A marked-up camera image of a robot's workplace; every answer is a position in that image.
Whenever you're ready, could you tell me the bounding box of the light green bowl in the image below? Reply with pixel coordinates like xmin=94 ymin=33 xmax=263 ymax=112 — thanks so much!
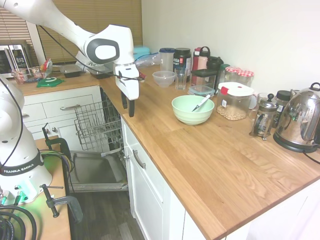
xmin=171 ymin=94 xmax=216 ymax=127

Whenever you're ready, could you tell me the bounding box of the green plastic lid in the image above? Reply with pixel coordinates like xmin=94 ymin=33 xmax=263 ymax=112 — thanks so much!
xmin=36 ymin=76 xmax=66 ymax=89

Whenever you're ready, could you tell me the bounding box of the glass French press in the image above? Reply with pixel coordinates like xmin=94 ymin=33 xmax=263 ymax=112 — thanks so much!
xmin=248 ymin=93 xmax=280 ymax=142

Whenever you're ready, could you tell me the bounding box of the clear glass mug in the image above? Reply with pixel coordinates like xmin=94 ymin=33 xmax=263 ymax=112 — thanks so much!
xmin=248 ymin=92 xmax=270 ymax=119

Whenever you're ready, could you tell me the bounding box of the black shaker bottle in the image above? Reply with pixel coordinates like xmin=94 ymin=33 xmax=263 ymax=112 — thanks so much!
xmin=206 ymin=56 xmax=224 ymax=74

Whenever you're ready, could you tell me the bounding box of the steel dishwasher door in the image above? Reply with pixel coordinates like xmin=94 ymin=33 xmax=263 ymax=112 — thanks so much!
xmin=68 ymin=149 xmax=129 ymax=193

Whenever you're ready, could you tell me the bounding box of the flat glass container blue lid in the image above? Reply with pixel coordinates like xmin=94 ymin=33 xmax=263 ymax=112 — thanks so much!
xmin=187 ymin=84 xmax=216 ymax=98

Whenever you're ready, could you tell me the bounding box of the stainless steel microwave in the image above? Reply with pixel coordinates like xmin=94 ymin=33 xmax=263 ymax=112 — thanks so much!
xmin=0 ymin=44 xmax=33 ymax=79

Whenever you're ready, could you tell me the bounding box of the silver cabinet handle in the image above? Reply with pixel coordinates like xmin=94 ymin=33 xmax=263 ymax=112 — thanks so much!
xmin=132 ymin=149 xmax=147 ymax=169

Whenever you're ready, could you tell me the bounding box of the pink bottle black cap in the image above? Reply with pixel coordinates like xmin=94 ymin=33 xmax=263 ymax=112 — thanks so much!
xmin=196 ymin=45 xmax=212 ymax=71

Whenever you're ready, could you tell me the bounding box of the stainless steel electric kettle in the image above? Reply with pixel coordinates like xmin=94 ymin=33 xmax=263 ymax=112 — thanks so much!
xmin=272 ymin=82 xmax=320 ymax=154

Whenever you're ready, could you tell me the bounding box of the jar red checkered lid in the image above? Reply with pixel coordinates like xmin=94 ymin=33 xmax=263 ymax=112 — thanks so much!
xmin=224 ymin=65 xmax=242 ymax=84
xmin=235 ymin=69 xmax=255 ymax=89

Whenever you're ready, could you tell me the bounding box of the clear canister black lid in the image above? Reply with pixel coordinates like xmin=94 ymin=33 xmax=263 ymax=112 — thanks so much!
xmin=190 ymin=68 xmax=218 ymax=87

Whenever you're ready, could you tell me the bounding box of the clear plastic food container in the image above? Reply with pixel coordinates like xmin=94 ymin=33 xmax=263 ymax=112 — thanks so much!
xmin=11 ymin=69 xmax=29 ymax=86
xmin=28 ymin=65 xmax=46 ymax=80

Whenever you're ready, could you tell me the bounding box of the brown window blind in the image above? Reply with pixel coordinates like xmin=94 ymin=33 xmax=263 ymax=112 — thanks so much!
xmin=36 ymin=0 xmax=143 ymax=64
xmin=0 ymin=6 xmax=33 ymax=48

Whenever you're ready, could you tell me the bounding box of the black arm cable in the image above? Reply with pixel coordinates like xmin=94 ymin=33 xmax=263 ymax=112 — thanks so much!
xmin=38 ymin=24 xmax=146 ymax=82

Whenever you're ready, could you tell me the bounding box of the red water bottle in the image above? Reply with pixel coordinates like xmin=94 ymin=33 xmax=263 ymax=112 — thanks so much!
xmin=191 ymin=47 xmax=201 ymax=72

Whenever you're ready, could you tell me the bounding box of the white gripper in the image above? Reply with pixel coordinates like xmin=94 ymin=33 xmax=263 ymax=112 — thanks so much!
xmin=114 ymin=63 xmax=140 ymax=118

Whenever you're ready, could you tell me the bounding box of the clear plastic bowl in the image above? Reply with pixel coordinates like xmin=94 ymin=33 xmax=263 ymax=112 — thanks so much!
xmin=151 ymin=70 xmax=177 ymax=89

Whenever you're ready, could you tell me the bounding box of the black kettle cord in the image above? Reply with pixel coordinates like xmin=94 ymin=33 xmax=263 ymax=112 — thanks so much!
xmin=302 ymin=150 xmax=320 ymax=166

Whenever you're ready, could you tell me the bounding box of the clear bottle green cap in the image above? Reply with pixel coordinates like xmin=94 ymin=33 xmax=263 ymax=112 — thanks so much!
xmin=217 ymin=63 xmax=231 ymax=87

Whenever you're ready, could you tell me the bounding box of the black short table clamp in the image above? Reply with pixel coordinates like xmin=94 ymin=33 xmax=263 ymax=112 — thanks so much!
xmin=39 ymin=183 xmax=84 ymax=225

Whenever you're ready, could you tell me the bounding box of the clear zip bag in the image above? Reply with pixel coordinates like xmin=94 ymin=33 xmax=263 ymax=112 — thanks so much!
xmin=134 ymin=52 xmax=161 ymax=69

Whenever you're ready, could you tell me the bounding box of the red green snack bag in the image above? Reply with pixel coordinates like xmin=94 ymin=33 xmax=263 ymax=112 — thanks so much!
xmin=40 ymin=58 xmax=54 ymax=76

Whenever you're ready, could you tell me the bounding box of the silver drawer handle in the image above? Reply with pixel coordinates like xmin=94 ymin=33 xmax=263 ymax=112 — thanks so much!
xmin=59 ymin=104 xmax=81 ymax=111

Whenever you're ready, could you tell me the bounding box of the dark jar black lid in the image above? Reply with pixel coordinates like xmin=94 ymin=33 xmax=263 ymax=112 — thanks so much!
xmin=272 ymin=90 xmax=292 ymax=129

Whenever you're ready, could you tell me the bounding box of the black tall table clamp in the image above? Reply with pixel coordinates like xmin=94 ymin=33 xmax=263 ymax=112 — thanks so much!
xmin=41 ymin=122 xmax=74 ymax=196

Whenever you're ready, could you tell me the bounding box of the clear drinking glass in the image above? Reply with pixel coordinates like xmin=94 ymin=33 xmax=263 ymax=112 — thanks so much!
xmin=174 ymin=67 xmax=189 ymax=91

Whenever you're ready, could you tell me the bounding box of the black cable bundle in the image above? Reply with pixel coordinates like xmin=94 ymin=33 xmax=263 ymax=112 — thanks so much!
xmin=0 ymin=204 xmax=39 ymax=240

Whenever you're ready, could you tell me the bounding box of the black protein powder jar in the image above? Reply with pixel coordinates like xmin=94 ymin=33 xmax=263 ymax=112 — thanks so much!
xmin=172 ymin=47 xmax=192 ymax=74

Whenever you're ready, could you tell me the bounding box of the coloured wire bundle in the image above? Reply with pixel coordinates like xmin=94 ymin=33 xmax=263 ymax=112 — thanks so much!
xmin=39 ymin=148 xmax=75 ymax=174

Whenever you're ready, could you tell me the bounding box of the peanut canister white lid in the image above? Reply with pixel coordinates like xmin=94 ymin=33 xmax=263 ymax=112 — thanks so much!
xmin=215 ymin=81 xmax=256 ymax=122

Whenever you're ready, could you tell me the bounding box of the clear pitcher blue lid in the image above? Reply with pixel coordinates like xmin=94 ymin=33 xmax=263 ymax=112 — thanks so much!
xmin=158 ymin=47 xmax=176 ymax=73

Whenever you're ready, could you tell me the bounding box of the teal plastic container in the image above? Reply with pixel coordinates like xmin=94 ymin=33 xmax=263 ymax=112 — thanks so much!
xmin=132 ymin=45 xmax=152 ymax=62

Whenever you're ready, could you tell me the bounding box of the black takeout tray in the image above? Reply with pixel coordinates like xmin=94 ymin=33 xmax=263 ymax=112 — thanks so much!
xmin=88 ymin=67 xmax=114 ymax=81
xmin=59 ymin=64 xmax=82 ymax=79

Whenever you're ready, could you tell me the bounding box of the grey wire dishwasher rack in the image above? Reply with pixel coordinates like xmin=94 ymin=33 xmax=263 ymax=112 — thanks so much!
xmin=74 ymin=92 xmax=125 ymax=154

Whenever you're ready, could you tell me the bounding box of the white drawer cabinet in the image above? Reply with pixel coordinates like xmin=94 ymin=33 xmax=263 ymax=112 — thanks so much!
xmin=20 ymin=84 xmax=104 ymax=154

